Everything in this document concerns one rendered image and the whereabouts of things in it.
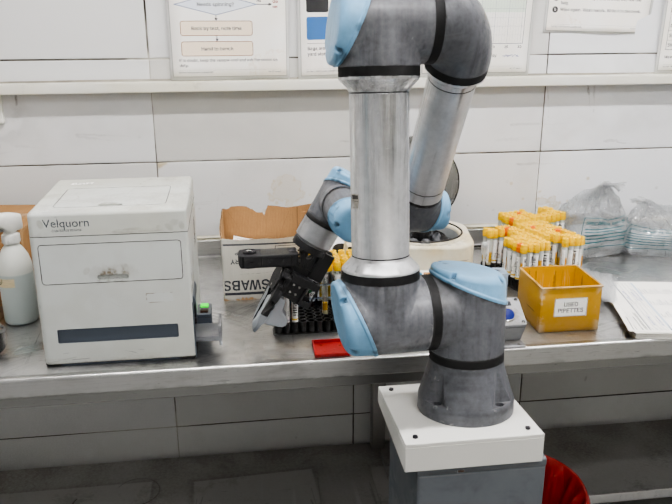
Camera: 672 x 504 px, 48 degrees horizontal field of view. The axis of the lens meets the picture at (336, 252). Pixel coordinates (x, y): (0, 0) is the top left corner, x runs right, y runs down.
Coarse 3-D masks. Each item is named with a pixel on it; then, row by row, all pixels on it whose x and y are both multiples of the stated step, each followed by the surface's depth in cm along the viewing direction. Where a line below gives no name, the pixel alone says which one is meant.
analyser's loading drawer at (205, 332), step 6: (198, 324) 151; (204, 324) 151; (210, 324) 151; (216, 324) 151; (198, 330) 148; (204, 330) 148; (210, 330) 148; (216, 330) 148; (222, 330) 152; (198, 336) 146; (204, 336) 146; (210, 336) 146; (216, 336) 146; (222, 336) 150
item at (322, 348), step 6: (312, 342) 150; (318, 342) 152; (324, 342) 152; (330, 342) 152; (336, 342) 152; (318, 348) 149; (324, 348) 149; (330, 348) 149; (336, 348) 149; (342, 348) 149; (318, 354) 145; (324, 354) 146; (330, 354) 146; (336, 354) 146; (342, 354) 146; (348, 354) 146
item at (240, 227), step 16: (240, 208) 196; (272, 208) 197; (288, 208) 198; (304, 208) 198; (224, 224) 197; (240, 224) 197; (256, 224) 198; (272, 224) 198; (288, 224) 199; (224, 240) 169; (240, 240) 170; (256, 240) 170; (272, 240) 171; (288, 240) 171; (224, 256) 171; (224, 272) 172; (240, 272) 172; (256, 272) 173; (272, 272) 173; (224, 288) 173; (240, 288) 173; (256, 288) 174
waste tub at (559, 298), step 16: (528, 272) 166; (544, 272) 166; (560, 272) 167; (576, 272) 166; (528, 288) 161; (544, 288) 153; (560, 288) 154; (576, 288) 154; (592, 288) 155; (528, 304) 161; (544, 304) 154; (560, 304) 155; (576, 304) 155; (592, 304) 156; (528, 320) 161; (544, 320) 156; (560, 320) 156; (576, 320) 156; (592, 320) 157
